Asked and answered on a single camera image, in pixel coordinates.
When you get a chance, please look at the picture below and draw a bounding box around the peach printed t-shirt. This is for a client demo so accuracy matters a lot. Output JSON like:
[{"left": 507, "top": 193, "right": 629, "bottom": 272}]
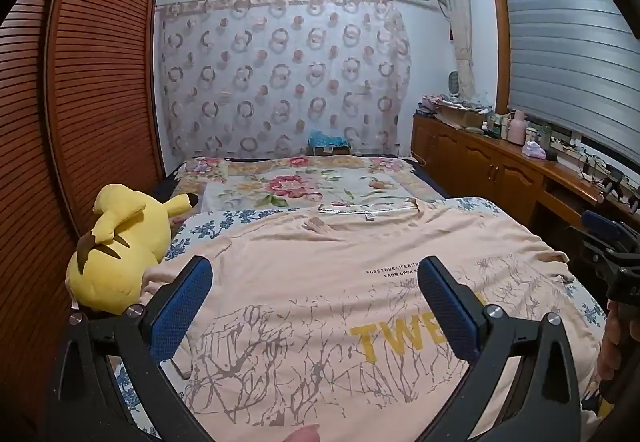
[{"left": 142, "top": 199, "right": 608, "bottom": 442}]

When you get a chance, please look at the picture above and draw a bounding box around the yellow plush toy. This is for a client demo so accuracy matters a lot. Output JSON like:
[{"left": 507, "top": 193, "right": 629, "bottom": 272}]
[{"left": 66, "top": 183, "right": 200, "bottom": 315}]

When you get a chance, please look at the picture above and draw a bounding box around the dark blue mattress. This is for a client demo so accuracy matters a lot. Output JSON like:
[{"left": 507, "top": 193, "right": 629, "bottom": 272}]
[{"left": 412, "top": 162, "right": 451, "bottom": 200}]

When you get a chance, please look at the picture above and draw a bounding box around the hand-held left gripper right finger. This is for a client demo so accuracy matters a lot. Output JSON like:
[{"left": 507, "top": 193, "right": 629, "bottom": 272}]
[{"left": 417, "top": 256, "right": 583, "bottom": 442}]

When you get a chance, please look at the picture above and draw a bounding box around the teal item on box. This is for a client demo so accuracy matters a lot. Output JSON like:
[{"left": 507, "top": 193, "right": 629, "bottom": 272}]
[{"left": 307, "top": 129, "right": 351, "bottom": 157}]

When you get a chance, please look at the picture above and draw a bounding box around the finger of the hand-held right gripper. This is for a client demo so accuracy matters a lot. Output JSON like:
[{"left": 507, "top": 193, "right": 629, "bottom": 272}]
[{"left": 580, "top": 210, "right": 640, "bottom": 273}]

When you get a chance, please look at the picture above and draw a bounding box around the clutter pile on cabinet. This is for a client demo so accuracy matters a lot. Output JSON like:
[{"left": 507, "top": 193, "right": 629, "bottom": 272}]
[{"left": 435, "top": 104, "right": 488, "bottom": 130}]

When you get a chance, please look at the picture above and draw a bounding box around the pink floral blanket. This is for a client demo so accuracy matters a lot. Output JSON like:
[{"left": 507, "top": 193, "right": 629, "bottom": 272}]
[{"left": 172, "top": 154, "right": 451, "bottom": 213}]

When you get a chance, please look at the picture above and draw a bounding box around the cream tied curtain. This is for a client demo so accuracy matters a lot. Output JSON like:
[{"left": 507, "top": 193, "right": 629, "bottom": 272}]
[{"left": 440, "top": 0, "right": 476, "bottom": 102}]

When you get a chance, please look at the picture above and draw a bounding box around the circle patterned curtain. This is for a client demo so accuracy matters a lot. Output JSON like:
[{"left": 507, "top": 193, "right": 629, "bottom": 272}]
[{"left": 155, "top": 0, "right": 413, "bottom": 160}]

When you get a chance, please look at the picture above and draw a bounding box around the blue floral blanket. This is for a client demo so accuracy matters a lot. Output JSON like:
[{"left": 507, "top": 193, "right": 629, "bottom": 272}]
[{"left": 112, "top": 196, "right": 608, "bottom": 442}]

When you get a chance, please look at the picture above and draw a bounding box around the person's right hand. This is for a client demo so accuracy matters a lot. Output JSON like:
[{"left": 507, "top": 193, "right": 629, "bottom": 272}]
[{"left": 596, "top": 301, "right": 632, "bottom": 383}]

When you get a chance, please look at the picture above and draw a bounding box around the wooden cabinet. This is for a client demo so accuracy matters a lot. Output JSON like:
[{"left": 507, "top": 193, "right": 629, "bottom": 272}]
[{"left": 411, "top": 113, "right": 640, "bottom": 243}]

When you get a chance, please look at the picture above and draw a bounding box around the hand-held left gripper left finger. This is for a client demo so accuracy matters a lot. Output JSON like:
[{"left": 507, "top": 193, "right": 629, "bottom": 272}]
[{"left": 45, "top": 256, "right": 216, "bottom": 442}]

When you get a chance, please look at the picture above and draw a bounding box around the pink bottle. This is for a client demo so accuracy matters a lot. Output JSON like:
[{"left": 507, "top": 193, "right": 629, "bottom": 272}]
[{"left": 507, "top": 110, "right": 526, "bottom": 145}]

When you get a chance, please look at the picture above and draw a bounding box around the grey window blind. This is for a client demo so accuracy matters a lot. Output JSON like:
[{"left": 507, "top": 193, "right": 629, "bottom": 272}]
[{"left": 500, "top": 0, "right": 640, "bottom": 157}]

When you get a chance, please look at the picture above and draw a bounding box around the brown louvered wardrobe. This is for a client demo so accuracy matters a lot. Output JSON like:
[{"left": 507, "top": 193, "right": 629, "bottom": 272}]
[{"left": 0, "top": 0, "right": 166, "bottom": 423}]

